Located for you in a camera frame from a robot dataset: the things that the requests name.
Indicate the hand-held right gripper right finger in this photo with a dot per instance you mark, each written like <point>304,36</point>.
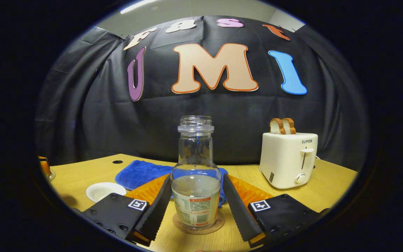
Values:
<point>240,213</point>

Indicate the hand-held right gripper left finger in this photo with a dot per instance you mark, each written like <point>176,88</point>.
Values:
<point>154,210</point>

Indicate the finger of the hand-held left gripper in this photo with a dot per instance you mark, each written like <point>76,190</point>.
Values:
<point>44,166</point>

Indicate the cream teacup lid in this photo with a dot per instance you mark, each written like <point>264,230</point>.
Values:
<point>51,175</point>

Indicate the round cork coaster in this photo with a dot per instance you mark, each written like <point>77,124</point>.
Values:
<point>219,224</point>

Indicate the clear glass water bottle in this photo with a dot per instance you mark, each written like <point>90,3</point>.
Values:
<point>196,196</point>

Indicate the cream teacup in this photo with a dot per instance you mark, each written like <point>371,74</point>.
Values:
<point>103,190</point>

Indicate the blue towel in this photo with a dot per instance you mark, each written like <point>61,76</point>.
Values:
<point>138,173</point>

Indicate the white toaster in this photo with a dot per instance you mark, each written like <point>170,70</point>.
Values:
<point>285,161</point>

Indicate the black backdrop cloth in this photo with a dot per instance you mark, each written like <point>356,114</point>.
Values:
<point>93,115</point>

